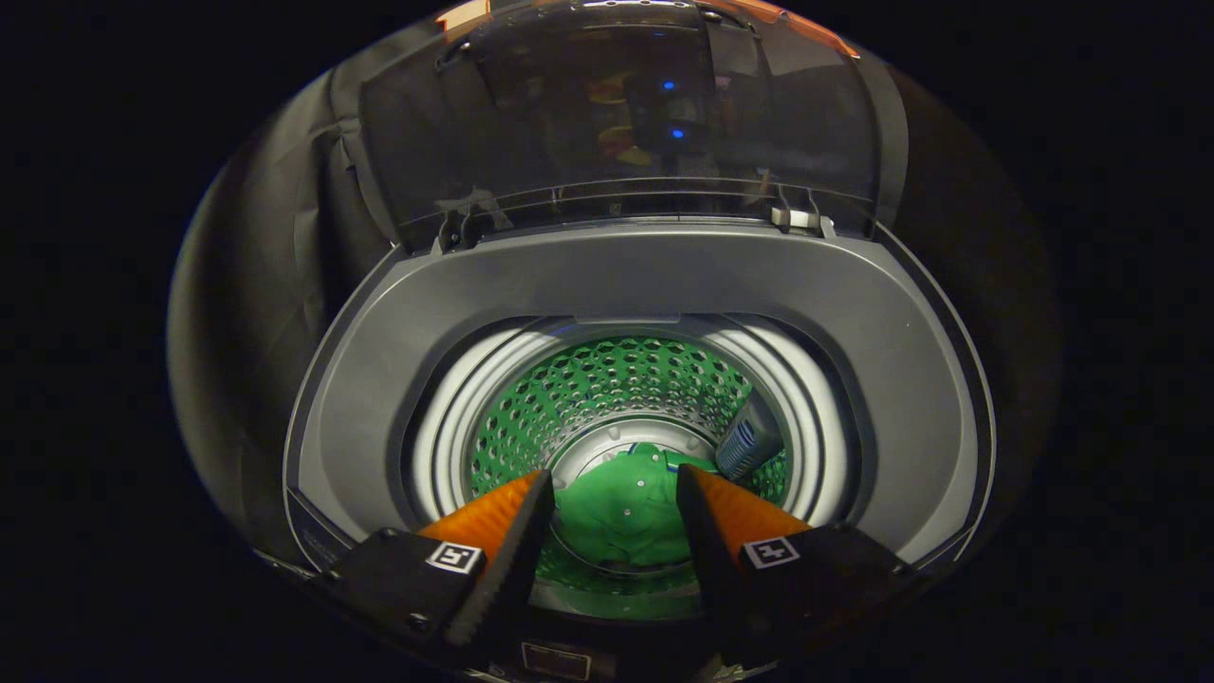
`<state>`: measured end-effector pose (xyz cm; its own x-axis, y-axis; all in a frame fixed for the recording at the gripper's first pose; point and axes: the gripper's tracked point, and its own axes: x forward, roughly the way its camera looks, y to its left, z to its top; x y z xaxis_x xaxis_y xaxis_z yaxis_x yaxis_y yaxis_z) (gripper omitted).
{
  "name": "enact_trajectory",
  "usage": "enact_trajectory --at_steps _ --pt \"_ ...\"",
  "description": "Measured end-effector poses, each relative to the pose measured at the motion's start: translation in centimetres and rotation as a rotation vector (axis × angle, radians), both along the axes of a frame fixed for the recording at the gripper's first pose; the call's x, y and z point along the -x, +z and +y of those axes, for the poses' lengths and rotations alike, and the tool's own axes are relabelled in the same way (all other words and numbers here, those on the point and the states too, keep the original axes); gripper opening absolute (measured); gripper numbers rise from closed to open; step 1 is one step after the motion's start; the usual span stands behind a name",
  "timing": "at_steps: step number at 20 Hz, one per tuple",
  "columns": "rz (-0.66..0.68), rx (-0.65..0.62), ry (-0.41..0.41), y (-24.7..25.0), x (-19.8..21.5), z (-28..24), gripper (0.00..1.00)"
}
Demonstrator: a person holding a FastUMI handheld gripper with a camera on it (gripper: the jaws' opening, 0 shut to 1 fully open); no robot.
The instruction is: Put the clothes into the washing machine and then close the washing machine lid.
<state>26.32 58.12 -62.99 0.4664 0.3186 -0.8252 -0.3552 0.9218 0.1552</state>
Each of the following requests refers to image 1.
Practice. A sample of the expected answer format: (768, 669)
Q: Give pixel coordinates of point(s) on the black backdrop cloth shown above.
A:
(247, 332)

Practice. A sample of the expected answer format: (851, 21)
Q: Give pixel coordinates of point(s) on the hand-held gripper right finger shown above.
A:
(707, 531)

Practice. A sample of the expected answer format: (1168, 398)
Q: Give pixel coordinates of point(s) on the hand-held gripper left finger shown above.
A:
(503, 569)

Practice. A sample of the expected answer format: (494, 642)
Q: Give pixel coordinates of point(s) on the green polo shirt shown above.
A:
(616, 512)

